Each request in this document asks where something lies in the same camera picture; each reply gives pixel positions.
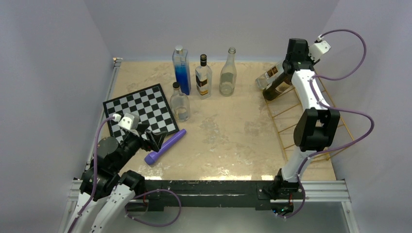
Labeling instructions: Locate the black white chessboard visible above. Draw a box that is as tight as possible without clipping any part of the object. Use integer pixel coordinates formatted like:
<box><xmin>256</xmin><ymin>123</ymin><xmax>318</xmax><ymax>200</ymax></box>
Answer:
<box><xmin>103</xmin><ymin>83</ymin><xmax>180</xmax><ymax>135</ymax></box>

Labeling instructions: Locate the dark green wine bottle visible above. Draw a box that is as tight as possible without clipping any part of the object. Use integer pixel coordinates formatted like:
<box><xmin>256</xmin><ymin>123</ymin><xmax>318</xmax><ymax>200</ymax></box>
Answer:
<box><xmin>262</xmin><ymin>73</ymin><xmax>292</xmax><ymax>101</ymax></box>

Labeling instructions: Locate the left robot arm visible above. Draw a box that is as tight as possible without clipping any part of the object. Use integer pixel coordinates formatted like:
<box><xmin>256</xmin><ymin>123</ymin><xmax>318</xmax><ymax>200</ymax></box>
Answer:
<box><xmin>65</xmin><ymin>118</ymin><xmax>167</xmax><ymax>233</ymax></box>

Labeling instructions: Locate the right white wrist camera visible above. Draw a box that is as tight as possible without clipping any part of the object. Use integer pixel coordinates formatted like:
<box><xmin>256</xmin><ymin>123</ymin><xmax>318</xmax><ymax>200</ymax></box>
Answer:
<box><xmin>309</xmin><ymin>35</ymin><xmax>331</xmax><ymax>63</ymax></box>

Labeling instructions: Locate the blue square glass bottle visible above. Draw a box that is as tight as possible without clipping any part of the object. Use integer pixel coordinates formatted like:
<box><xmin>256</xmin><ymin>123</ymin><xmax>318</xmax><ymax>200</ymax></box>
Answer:
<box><xmin>172</xmin><ymin>45</ymin><xmax>191</xmax><ymax>95</ymax></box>

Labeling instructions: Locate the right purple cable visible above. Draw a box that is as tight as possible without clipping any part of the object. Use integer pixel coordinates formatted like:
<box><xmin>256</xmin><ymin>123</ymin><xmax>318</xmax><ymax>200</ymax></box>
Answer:
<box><xmin>294</xmin><ymin>29</ymin><xmax>376</xmax><ymax>194</ymax></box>

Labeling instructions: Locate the clear round short bottle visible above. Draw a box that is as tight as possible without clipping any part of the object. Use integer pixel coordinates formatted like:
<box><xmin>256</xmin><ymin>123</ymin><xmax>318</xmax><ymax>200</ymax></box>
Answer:
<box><xmin>170</xmin><ymin>82</ymin><xmax>190</xmax><ymax>122</ymax></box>

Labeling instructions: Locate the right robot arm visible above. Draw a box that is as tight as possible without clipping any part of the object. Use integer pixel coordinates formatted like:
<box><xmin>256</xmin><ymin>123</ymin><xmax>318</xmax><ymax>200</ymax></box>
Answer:
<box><xmin>272</xmin><ymin>38</ymin><xmax>340</xmax><ymax>198</ymax></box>

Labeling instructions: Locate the gold wire wine rack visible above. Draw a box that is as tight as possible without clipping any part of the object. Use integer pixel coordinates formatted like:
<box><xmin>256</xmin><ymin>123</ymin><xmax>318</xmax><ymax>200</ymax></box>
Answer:
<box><xmin>264</xmin><ymin>79</ymin><xmax>355</xmax><ymax>164</ymax></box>

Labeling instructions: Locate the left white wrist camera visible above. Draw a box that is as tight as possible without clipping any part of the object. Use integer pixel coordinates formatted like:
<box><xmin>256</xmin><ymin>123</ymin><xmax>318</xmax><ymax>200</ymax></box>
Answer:
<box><xmin>112</xmin><ymin>113</ymin><xmax>140</xmax><ymax>131</ymax></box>

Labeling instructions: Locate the clear square black-label bottle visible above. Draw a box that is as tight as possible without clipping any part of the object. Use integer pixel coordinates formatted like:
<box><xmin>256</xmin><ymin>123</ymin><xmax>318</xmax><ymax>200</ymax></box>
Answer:
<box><xmin>195</xmin><ymin>54</ymin><xmax>212</xmax><ymax>99</ymax></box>

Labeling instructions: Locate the purple flashlight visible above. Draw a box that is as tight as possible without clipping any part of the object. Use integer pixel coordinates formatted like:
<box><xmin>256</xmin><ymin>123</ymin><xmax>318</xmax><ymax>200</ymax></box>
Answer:
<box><xmin>144</xmin><ymin>129</ymin><xmax>187</xmax><ymax>166</ymax></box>

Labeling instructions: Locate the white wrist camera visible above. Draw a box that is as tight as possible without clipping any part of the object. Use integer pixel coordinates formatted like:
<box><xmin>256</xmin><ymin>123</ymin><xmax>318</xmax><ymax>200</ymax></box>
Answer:
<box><xmin>112</xmin><ymin>113</ymin><xmax>140</xmax><ymax>131</ymax></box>
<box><xmin>309</xmin><ymin>35</ymin><xmax>331</xmax><ymax>63</ymax></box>

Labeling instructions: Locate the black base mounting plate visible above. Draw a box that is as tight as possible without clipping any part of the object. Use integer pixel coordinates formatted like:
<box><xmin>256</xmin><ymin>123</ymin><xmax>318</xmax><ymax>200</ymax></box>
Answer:
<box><xmin>123</xmin><ymin>179</ymin><xmax>295</xmax><ymax>213</ymax></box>

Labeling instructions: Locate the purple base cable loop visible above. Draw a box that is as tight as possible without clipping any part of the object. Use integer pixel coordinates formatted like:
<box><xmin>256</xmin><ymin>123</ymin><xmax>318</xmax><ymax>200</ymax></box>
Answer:
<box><xmin>124</xmin><ymin>189</ymin><xmax>182</xmax><ymax>228</ymax></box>

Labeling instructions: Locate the clear bottle black cap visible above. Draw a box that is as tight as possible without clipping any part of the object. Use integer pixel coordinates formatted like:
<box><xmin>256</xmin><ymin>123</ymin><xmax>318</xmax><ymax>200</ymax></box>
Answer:
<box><xmin>256</xmin><ymin>63</ymin><xmax>291</xmax><ymax>93</ymax></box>

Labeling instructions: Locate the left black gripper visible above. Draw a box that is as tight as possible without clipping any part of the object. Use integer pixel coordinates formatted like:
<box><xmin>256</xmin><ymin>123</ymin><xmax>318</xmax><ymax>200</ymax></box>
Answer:
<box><xmin>112</xmin><ymin>123</ymin><xmax>167</xmax><ymax>171</ymax></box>

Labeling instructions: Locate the clear wine bottle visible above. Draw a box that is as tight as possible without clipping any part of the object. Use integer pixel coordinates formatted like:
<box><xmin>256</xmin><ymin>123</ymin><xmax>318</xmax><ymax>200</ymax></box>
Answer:
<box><xmin>219</xmin><ymin>47</ymin><xmax>237</xmax><ymax>97</ymax></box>

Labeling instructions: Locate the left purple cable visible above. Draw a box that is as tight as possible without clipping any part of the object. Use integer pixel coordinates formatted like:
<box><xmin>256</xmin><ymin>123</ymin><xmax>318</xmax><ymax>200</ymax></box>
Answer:
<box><xmin>68</xmin><ymin>116</ymin><xmax>118</xmax><ymax>233</ymax></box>

